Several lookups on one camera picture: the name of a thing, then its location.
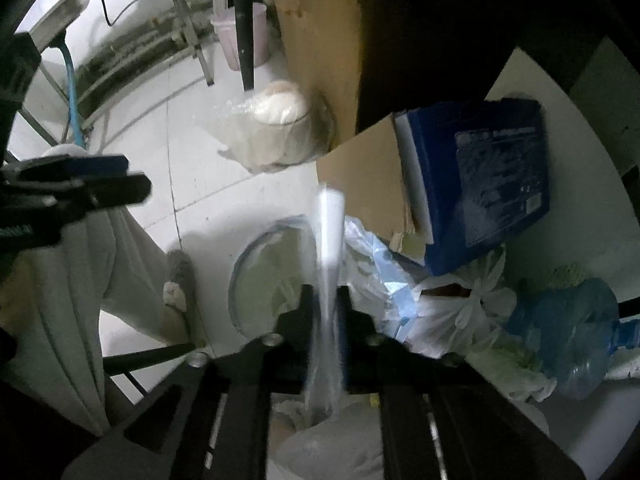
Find clear plastic bag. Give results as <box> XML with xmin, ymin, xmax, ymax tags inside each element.
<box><xmin>306</xmin><ymin>184</ymin><xmax>352</xmax><ymax>423</ymax></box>

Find white cooker wrapped in plastic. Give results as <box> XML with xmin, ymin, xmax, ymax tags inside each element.
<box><xmin>194</xmin><ymin>79</ymin><xmax>337</xmax><ymax>175</ymax></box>

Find large brown cardboard box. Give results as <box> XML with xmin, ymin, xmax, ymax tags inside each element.
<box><xmin>270</xmin><ymin>0</ymin><xmax>367</xmax><ymax>137</ymax></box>

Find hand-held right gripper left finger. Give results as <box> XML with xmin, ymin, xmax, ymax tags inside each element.
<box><xmin>62</xmin><ymin>284</ymin><xmax>323</xmax><ymax>480</ymax></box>

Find tied white plastic bag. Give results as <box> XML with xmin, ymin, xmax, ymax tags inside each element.
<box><xmin>414</xmin><ymin>247</ymin><xmax>519</xmax><ymax>357</ymax></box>

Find pink plastic bin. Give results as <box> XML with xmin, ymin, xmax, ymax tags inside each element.
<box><xmin>210</xmin><ymin>1</ymin><xmax>272</xmax><ymax>72</ymax></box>

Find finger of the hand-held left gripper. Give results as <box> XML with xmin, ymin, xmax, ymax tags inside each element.
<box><xmin>9</xmin><ymin>174</ymin><xmax>153</xmax><ymax>232</ymax></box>
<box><xmin>16</xmin><ymin>154</ymin><xmax>131</xmax><ymax>182</ymax></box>

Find blue printed box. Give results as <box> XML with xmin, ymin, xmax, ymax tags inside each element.
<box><xmin>392</xmin><ymin>96</ymin><xmax>552</xmax><ymax>277</ymax></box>

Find blue hose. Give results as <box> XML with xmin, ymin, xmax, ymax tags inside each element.
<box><xmin>61</xmin><ymin>41</ymin><xmax>91</xmax><ymax>154</ymax></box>

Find bin with blue plastic liner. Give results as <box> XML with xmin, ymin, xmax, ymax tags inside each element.
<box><xmin>227</xmin><ymin>215</ymin><xmax>426</xmax><ymax>356</ymax></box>

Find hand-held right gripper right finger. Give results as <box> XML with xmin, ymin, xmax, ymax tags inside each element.
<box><xmin>336</xmin><ymin>286</ymin><xmax>587</xmax><ymax>480</ymax></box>

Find metal stand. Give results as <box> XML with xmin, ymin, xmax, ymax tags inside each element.
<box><xmin>10</xmin><ymin>0</ymin><xmax>217</xmax><ymax>148</ymax></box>

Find green vegetables in plastic bag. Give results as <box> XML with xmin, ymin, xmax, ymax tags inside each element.
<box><xmin>467</xmin><ymin>337</ymin><xmax>557</xmax><ymax>404</ymax></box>

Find grey wall pipes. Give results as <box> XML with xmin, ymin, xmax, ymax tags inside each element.
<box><xmin>75</xmin><ymin>22</ymin><xmax>202</xmax><ymax>132</ymax></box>

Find flat brown cardboard piece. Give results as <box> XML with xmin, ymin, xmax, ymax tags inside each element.
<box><xmin>315</xmin><ymin>112</ymin><xmax>423</xmax><ymax>253</ymax></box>

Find steel sink basin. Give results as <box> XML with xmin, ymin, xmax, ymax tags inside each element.
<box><xmin>17</xmin><ymin>0</ymin><xmax>92</xmax><ymax>44</ymax></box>

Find grey fluffy slipper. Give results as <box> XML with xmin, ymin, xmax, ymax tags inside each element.
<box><xmin>161</xmin><ymin>249</ymin><xmax>199</xmax><ymax>349</ymax></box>

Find blue water jug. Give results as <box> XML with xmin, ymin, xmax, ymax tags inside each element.
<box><xmin>507</xmin><ymin>276</ymin><xmax>640</xmax><ymax>402</ymax></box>

